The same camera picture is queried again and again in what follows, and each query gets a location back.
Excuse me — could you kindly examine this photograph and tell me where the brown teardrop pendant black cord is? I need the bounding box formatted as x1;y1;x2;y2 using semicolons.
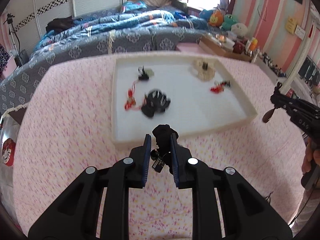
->
261;81;288;124

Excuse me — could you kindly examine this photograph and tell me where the silver bell black knot charm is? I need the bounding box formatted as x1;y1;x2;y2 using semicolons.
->
220;81;231;88

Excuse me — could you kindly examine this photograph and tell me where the orange stone red knot charm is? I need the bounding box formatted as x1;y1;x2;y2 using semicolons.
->
210;81;225;94

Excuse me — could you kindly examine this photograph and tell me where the black scrunchie with tag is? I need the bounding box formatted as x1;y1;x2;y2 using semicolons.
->
150;124;179;173

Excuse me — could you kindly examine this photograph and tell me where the red string charm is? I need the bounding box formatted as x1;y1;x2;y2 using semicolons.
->
124;80;146;111

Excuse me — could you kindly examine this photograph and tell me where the black claw hair clip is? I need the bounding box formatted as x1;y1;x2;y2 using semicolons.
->
141;89;171;118

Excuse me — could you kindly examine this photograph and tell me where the person right hand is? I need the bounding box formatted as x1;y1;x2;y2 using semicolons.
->
302;138;320;174

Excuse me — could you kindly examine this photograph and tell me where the white framed mirror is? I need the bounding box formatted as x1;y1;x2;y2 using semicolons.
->
276;4;319;105

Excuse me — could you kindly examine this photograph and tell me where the white organizer box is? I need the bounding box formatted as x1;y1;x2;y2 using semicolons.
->
255;53;286;85

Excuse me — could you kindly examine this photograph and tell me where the orange bottle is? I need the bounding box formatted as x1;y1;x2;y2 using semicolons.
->
249;37;258;51

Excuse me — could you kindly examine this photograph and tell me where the pink floral bedsheet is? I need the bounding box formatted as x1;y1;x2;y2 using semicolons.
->
13;55;305;239

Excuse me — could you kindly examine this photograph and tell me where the cardboard box of cosmetics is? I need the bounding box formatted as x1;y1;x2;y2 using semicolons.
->
199;36;252;62

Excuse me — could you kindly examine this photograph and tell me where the red round jar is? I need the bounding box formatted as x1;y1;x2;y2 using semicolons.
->
233;41;245;54

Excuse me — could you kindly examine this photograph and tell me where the white plush toy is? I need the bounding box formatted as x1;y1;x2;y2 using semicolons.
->
231;23;248;37

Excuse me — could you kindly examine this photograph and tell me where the cream lace scrunchie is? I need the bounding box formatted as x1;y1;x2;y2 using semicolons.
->
194;59;216;82

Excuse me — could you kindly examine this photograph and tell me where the white shallow tray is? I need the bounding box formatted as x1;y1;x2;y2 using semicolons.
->
111;53;257;145

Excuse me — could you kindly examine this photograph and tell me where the green plush toy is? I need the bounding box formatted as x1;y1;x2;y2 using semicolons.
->
220;14;239;31

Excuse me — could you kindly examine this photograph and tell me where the orange plush toy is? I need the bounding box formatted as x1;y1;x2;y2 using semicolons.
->
208;10;224;27

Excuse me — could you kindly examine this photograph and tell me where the blue plush toy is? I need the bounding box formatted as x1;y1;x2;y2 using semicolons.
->
199;9;215;22

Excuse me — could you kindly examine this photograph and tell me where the tripod stand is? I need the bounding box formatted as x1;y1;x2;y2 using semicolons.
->
3;13;29;67

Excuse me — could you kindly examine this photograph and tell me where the black clothing on bed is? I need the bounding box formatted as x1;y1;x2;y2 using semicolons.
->
46;16;82;33

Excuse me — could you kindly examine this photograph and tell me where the blue patterned quilt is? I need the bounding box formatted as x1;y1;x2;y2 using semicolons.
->
1;8;209;114

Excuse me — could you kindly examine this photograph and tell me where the white wardrobe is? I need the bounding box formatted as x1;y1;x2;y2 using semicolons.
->
1;0;126;53

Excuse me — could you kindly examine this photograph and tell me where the white wall socket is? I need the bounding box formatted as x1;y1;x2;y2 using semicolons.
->
295;25;306;40

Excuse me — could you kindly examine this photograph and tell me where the yellow wall sign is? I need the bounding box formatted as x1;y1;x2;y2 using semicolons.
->
285;17;297;34

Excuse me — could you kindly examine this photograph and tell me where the jade pendant black cord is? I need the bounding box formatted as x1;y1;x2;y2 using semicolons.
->
137;65;155;82

